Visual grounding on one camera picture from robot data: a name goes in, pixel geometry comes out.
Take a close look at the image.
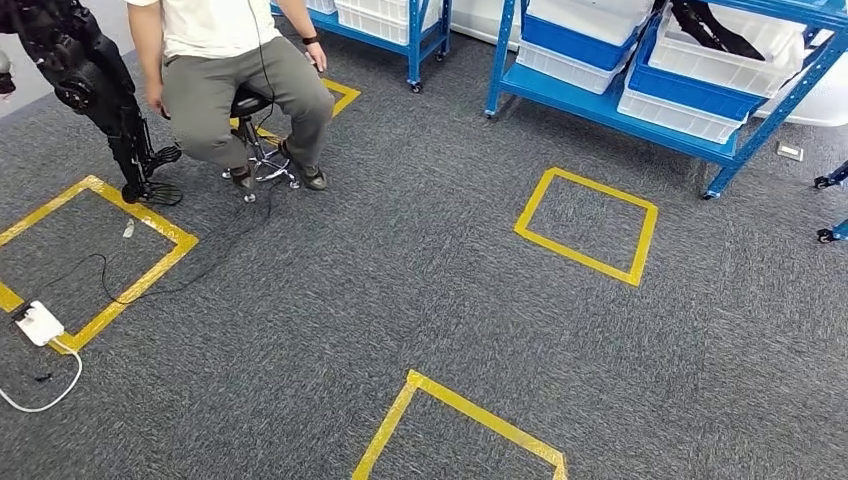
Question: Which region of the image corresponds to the person's hand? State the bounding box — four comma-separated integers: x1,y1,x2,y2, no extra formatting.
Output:
305,40,329,74

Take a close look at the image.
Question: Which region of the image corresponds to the person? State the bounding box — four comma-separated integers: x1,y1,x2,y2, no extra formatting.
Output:
125,0,336,193

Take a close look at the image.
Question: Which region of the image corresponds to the black humanoid robot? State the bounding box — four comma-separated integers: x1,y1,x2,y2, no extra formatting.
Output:
0,0,185,207

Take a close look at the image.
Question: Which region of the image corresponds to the black stool with chrome base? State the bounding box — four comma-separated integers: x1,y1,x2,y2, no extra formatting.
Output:
221,86,303,203

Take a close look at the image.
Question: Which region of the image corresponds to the white power strip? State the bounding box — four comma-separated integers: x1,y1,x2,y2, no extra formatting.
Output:
13,301,66,348

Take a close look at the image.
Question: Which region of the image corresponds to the yellow floor tape square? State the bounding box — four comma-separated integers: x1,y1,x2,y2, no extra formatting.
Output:
514,166,659,288

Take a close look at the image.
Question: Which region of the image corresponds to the black floor cable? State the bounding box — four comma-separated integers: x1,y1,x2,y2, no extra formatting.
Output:
36,178,286,306

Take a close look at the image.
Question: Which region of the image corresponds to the white power cable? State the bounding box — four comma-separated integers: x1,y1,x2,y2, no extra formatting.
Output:
0,337,84,414

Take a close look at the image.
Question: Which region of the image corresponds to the black plastic frame part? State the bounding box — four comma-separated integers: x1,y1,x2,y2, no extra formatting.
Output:
669,0,766,62

